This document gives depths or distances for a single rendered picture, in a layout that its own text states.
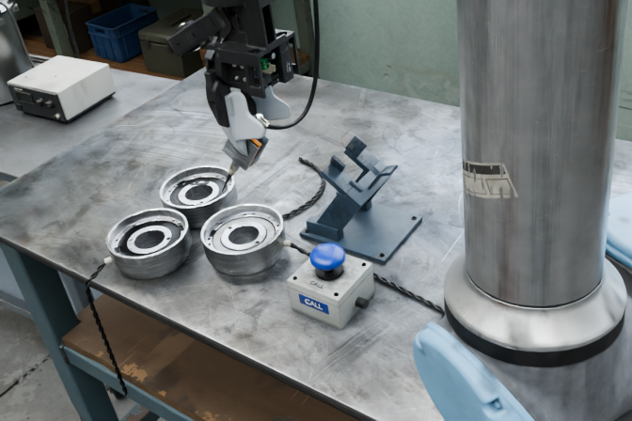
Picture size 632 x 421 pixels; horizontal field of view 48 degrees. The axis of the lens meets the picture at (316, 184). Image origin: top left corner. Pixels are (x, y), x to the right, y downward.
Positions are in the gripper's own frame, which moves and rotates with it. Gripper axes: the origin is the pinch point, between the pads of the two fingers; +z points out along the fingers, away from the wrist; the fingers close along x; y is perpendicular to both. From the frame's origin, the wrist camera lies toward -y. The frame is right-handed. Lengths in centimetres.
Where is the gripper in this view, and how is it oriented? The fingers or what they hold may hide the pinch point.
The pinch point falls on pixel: (247, 138)
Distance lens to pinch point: 91.0
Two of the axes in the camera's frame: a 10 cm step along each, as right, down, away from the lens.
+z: 1.2, 8.3, 5.5
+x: 5.6, -5.1, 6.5
